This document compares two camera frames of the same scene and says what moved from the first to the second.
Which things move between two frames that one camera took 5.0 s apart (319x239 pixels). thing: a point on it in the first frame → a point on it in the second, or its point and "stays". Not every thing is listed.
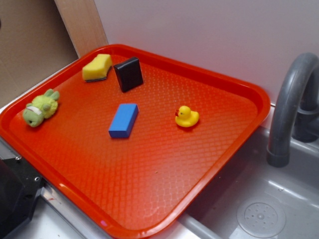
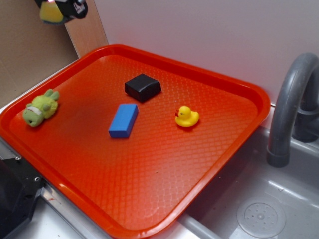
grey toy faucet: x=294 y=113 stays
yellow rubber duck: x=185 y=117 stays
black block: x=129 y=73 → x=142 y=87
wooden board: x=82 y=23 stays
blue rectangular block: x=123 y=121 stays
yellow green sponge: x=97 y=69 → x=50 y=13
